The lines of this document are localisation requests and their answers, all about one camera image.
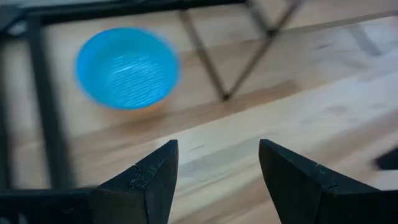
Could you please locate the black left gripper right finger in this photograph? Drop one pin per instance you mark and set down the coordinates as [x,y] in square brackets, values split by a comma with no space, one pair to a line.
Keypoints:
[298,193]

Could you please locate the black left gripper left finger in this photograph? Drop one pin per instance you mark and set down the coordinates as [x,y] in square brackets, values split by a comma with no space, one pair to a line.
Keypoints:
[155,193]

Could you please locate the small light blue bowl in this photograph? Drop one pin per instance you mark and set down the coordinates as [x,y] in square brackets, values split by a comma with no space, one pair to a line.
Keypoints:
[127,68]

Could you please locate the wooden shelf with black legs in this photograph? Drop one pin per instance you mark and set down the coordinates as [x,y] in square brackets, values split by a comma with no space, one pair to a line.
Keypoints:
[202,53]

